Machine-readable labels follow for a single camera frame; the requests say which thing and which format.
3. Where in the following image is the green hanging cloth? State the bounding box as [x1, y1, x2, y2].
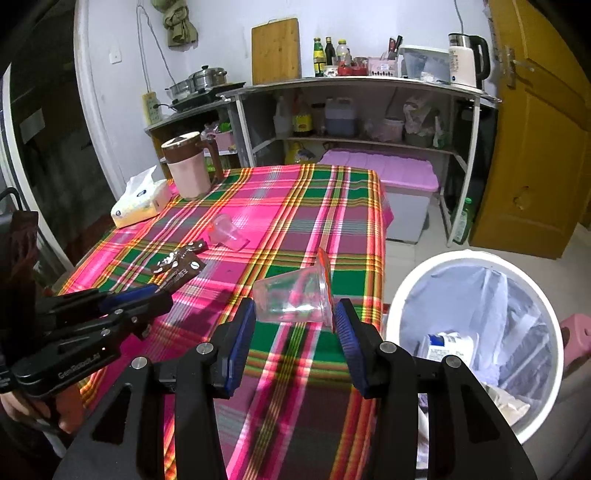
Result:
[151, 0, 200, 49]

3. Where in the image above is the brown snack wrapper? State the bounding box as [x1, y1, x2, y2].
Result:
[152, 240, 208, 291]

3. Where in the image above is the pink jug with brown lid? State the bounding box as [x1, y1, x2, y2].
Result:
[161, 131, 225, 200]

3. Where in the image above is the pink plastic cup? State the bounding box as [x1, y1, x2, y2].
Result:
[209, 213, 251, 252]

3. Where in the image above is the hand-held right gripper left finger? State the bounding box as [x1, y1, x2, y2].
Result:
[53, 299, 257, 480]

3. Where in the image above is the yellow white tissue pack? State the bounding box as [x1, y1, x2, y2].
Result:
[111, 165, 172, 229]

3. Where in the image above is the yellow label oil bottle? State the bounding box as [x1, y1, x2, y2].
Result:
[292, 95, 314, 137]

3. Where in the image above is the person's left hand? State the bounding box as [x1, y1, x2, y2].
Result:
[0, 392, 70, 435]

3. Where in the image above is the wooden cutting board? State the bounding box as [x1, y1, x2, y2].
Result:
[250, 17, 302, 86]

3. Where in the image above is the clear plastic cup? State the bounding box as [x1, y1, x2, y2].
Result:
[253, 247, 334, 333]

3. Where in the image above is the blue plastic jerrycan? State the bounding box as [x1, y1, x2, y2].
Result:
[324, 97, 360, 137]

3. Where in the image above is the white electric kettle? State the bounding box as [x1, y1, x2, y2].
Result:
[447, 32, 491, 90]

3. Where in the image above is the pink green plaid tablecloth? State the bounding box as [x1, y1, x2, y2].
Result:
[58, 164, 393, 480]

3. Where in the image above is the yellow power strip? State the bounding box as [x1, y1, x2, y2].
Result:
[142, 91, 160, 125]

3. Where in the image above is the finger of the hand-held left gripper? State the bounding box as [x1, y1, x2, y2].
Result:
[44, 292, 175, 344]
[37, 284, 160, 324]

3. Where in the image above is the clear plastic bin liner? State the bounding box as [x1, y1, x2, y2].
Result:
[399, 265, 552, 430]

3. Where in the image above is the steel pot with lid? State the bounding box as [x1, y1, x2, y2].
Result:
[191, 67, 228, 90]

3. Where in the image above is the small steel pot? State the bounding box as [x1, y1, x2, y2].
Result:
[167, 78, 195, 100]

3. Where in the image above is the green plastic bottle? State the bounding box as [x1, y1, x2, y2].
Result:
[453, 198, 474, 245]

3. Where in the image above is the clear plastic storage container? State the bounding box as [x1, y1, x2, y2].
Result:
[398, 45, 451, 84]

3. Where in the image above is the purple drink carton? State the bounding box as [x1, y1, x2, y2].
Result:
[422, 331, 476, 370]

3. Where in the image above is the white round trash bin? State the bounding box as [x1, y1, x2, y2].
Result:
[383, 249, 566, 446]

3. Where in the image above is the pink countertop basket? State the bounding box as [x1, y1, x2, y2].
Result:
[367, 58, 400, 77]

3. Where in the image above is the pink plastic stool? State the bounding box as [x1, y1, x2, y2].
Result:
[561, 314, 591, 370]

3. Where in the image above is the grey kitchen shelf unit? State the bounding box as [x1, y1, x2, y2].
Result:
[217, 74, 502, 247]

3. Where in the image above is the storage box with pink lid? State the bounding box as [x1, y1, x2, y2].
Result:
[318, 148, 439, 245]

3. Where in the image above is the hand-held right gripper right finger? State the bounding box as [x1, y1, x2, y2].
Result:
[333, 299, 539, 480]

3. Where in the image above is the yellow wooden door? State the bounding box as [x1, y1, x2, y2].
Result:
[468, 0, 591, 259]

